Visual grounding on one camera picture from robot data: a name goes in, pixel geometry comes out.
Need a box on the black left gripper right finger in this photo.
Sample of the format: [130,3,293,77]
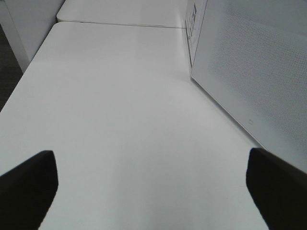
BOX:
[246,148,307,230]

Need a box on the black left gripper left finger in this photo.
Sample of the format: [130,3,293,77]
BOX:
[0,150,59,230]

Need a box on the white microwave door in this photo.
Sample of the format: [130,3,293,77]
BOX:
[191,0,307,172]

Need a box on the white microwave oven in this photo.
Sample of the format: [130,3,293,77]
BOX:
[185,0,207,68]

